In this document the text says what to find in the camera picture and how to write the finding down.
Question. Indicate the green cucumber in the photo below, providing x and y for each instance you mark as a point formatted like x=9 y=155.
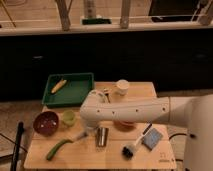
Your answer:
x=56 y=147

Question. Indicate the black pole stand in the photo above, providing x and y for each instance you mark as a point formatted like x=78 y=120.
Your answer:
x=15 y=155

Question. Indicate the terracotta bowl with grapes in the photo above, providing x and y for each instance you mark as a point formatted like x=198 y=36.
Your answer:
x=124 y=124

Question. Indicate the green base white post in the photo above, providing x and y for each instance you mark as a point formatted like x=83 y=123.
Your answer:
x=90 y=15

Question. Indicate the yellow corn cob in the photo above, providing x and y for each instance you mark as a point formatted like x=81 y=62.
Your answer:
x=59 y=85

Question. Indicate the small green cup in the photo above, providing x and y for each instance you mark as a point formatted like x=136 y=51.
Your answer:
x=68 y=118

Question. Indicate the blue sponge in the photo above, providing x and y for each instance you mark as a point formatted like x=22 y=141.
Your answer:
x=152 y=138

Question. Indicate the green plastic tray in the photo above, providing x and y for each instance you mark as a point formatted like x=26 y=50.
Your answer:
x=73 y=93

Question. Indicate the grey towel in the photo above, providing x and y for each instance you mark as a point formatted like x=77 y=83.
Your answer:
x=80 y=136

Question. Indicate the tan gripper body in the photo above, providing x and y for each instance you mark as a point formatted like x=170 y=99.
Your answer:
x=89 y=130

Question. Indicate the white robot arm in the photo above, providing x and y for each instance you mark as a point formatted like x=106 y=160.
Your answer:
x=195 y=113

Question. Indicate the silver metal cup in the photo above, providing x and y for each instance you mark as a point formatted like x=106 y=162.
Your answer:
x=101 y=136

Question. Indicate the white plastic cup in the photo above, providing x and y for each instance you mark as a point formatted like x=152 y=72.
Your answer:
x=122 y=87

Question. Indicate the dark red bowl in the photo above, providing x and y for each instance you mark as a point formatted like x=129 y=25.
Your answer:
x=46 y=123

